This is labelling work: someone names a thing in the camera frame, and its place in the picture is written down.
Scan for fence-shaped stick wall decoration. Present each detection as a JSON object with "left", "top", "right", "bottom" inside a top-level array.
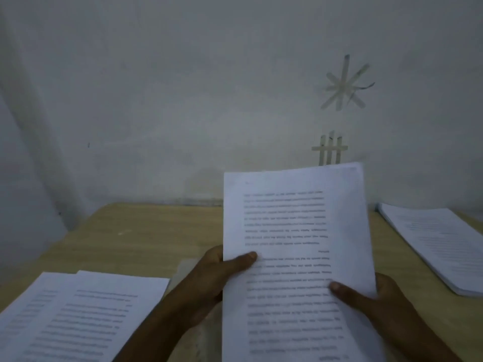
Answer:
[{"left": 312, "top": 130, "right": 348, "bottom": 167}]

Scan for printed paper sheet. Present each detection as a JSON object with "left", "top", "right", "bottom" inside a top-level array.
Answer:
[
  {"left": 8, "top": 270, "right": 170, "bottom": 362},
  {"left": 0, "top": 272, "right": 78, "bottom": 347}
]

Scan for person's right hand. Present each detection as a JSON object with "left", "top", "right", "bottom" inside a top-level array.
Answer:
[{"left": 329, "top": 272, "right": 410, "bottom": 338}]

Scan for person's left hand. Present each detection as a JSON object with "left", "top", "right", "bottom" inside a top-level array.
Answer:
[{"left": 174, "top": 245, "right": 258, "bottom": 328}]

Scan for person's left forearm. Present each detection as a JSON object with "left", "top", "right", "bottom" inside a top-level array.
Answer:
[{"left": 112, "top": 298, "right": 197, "bottom": 362}]

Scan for person's right forearm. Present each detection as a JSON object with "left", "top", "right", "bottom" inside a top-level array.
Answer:
[{"left": 385, "top": 309, "right": 463, "bottom": 362}]

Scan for star-shaped stick wall decoration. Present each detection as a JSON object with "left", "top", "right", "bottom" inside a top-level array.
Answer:
[{"left": 320, "top": 54, "right": 376, "bottom": 111}]

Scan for thick stack of printed papers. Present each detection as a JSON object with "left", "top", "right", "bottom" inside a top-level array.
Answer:
[{"left": 377, "top": 203, "right": 483, "bottom": 297}]

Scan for printed paper sheets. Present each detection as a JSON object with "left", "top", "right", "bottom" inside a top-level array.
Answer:
[{"left": 221, "top": 162, "right": 387, "bottom": 362}]

